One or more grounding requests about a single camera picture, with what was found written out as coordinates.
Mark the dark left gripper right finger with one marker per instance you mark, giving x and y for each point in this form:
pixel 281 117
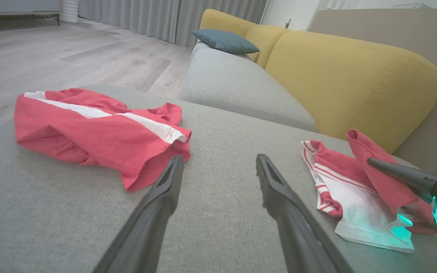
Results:
pixel 298 235

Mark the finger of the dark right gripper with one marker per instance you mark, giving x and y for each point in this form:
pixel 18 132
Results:
pixel 408 176

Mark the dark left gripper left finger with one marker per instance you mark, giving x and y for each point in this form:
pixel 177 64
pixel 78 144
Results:
pixel 150 223

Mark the red white number 23 jersey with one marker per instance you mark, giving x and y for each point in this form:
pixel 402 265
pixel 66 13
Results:
pixel 355 204

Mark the red shorts with white stripe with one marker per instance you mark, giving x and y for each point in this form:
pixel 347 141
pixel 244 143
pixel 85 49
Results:
pixel 89 140

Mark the large grey sofa chaise seat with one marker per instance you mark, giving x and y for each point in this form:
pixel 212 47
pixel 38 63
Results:
pixel 222 170

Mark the large yellow sofa back cushion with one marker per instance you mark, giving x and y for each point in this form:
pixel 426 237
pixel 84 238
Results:
pixel 347 83

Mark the taupe partition panel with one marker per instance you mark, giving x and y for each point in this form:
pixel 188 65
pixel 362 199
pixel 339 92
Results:
pixel 412 34

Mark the white grille appliance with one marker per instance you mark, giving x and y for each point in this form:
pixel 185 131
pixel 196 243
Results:
pixel 412 5

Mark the blue grey throw pillow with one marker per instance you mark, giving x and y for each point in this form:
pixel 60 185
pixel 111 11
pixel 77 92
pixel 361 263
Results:
pixel 226 41

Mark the grey pleated curtain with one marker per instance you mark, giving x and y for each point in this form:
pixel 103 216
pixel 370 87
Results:
pixel 165 17

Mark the long yellow sofa back cushion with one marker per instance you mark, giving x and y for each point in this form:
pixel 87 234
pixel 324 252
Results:
pixel 222 21

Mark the white ribbed cylinder appliance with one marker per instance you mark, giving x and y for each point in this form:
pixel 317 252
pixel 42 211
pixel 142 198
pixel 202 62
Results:
pixel 69 10

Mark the white wall socket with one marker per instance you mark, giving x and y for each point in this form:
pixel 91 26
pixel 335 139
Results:
pixel 288 22

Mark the low black frame bench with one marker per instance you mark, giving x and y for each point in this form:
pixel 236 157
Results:
pixel 17 16

